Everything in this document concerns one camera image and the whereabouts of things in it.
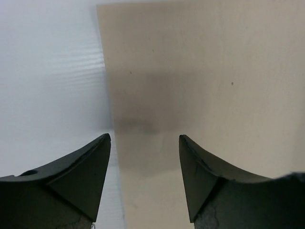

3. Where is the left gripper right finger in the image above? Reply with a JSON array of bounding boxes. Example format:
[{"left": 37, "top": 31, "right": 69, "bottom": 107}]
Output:
[{"left": 179, "top": 135, "right": 305, "bottom": 229}]

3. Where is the beige cloth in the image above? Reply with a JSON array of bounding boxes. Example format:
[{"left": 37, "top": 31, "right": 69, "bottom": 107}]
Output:
[{"left": 97, "top": 0, "right": 305, "bottom": 229}]

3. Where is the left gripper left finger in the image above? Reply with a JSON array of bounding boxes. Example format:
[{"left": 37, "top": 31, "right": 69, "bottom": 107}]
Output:
[{"left": 0, "top": 134, "right": 111, "bottom": 229}]

